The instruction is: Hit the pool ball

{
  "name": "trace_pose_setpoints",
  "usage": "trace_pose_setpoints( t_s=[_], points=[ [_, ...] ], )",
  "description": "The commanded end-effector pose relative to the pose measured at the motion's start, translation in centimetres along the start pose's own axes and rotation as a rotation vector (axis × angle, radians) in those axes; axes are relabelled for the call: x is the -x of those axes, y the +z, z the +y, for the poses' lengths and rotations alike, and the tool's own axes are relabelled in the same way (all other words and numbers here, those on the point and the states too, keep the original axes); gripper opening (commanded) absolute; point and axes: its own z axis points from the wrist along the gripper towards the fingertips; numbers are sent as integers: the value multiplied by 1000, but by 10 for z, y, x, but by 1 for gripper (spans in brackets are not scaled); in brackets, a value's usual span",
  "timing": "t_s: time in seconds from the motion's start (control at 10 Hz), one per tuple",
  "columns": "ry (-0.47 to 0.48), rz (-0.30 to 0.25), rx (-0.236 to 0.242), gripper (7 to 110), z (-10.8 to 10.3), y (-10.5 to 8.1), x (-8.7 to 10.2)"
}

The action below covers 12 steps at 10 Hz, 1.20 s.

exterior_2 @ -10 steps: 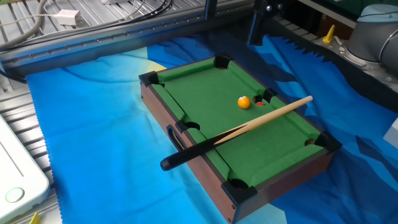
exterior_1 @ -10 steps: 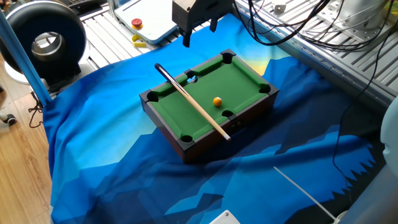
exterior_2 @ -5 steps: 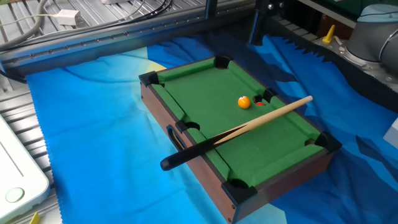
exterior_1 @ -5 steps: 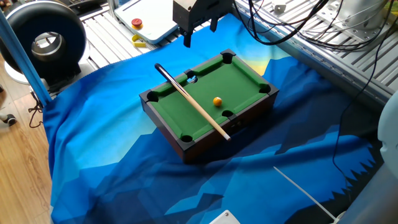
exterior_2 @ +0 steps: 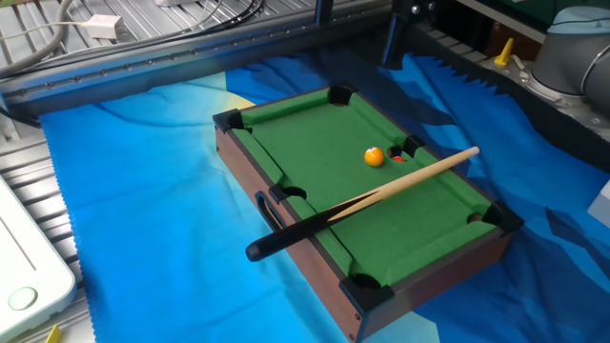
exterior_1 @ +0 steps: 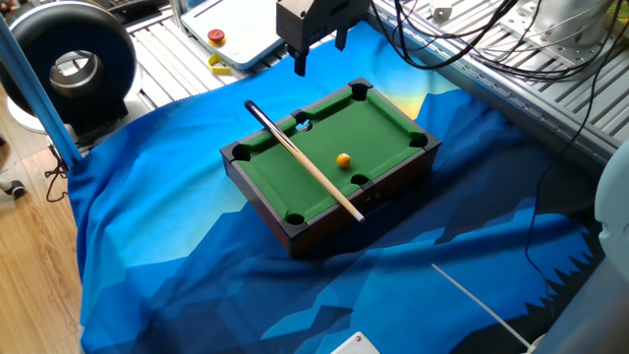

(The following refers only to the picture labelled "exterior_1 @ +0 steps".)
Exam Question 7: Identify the black cable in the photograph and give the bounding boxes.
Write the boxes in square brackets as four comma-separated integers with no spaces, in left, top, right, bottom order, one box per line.
[466,0,629,83]
[371,0,522,71]
[42,140,70,204]
[523,38,629,316]

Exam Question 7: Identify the black equipment box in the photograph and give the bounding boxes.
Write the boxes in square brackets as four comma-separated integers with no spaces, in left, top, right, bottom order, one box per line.
[105,0,171,27]

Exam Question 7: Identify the silver aluminium post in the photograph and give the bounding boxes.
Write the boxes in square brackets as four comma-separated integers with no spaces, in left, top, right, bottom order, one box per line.
[169,0,191,35]

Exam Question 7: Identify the wooden pool cue black handle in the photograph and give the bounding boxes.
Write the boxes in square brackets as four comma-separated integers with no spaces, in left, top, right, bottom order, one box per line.
[244,99,367,224]

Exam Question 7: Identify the white plastic bracket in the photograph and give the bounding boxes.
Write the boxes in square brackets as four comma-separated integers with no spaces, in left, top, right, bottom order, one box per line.
[429,0,453,21]

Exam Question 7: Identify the light grey switch box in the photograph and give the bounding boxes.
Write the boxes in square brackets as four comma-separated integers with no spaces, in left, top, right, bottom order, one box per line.
[329,331,382,354]

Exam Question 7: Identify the silver cylinder pedestal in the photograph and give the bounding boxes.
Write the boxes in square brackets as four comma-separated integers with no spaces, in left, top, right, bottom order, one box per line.
[498,0,628,68]

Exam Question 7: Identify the white zip tie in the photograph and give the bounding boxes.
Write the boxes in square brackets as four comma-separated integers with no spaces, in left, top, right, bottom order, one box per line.
[430,263,535,350]

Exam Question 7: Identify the black caster wheel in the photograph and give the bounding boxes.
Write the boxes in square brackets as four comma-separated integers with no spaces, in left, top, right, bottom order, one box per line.
[0,179,27,201]

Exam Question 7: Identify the yellow plastic hook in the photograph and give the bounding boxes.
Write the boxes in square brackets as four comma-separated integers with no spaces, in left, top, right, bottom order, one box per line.
[206,53,232,76]

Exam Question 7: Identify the grey Schunk gripper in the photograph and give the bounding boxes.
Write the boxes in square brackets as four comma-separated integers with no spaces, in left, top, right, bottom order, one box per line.
[275,0,372,78]

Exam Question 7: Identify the blue mountain print cloth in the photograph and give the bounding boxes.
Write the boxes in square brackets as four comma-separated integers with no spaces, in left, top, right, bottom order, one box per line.
[67,20,606,354]

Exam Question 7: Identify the mini pool table green felt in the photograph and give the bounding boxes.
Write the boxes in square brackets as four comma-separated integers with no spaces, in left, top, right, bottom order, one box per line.
[219,77,442,261]

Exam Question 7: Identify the blue aluminium post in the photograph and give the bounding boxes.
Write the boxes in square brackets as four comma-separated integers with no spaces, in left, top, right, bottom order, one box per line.
[0,14,83,171]

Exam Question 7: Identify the grey aluminium rail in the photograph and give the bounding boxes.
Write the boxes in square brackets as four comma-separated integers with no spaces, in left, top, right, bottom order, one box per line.
[366,9,625,173]

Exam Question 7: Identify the black round fan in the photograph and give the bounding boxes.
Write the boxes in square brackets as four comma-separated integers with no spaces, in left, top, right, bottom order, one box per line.
[0,0,144,137]

